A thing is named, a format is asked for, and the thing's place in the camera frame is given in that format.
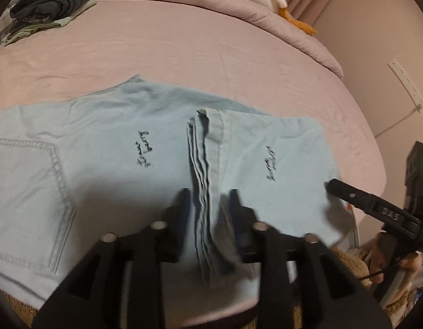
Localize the light blue denim shorts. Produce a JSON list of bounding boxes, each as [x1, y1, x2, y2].
[[0, 75, 357, 312]]

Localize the brown fuzzy rug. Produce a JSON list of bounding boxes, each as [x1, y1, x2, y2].
[[1, 248, 373, 329]]

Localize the pink quilted duvet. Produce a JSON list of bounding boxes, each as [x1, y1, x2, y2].
[[95, 0, 345, 80]]

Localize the bed with pink sheet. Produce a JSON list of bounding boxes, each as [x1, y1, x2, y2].
[[0, 0, 386, 316]]

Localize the folded light green cloth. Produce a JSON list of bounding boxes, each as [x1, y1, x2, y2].
[[4, 0, 97, 47]]

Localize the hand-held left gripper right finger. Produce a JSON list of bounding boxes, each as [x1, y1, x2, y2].
[[229, 188, 392, 329]]

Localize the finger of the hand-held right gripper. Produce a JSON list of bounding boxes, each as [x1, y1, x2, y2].
[[326, 178, 382, 219]]

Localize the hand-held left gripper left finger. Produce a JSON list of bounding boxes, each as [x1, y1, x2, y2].
[[31, 188, 192, 329]]

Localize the thin black cable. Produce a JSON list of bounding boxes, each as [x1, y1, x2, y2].
[[357, 260, 404, 282]]

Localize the white wall power strip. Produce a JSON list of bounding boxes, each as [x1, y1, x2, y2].
[[388, 58, 423, 110]]

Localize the person's right hand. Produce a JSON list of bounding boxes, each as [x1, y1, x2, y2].
[[400, 251, 423, 271]]

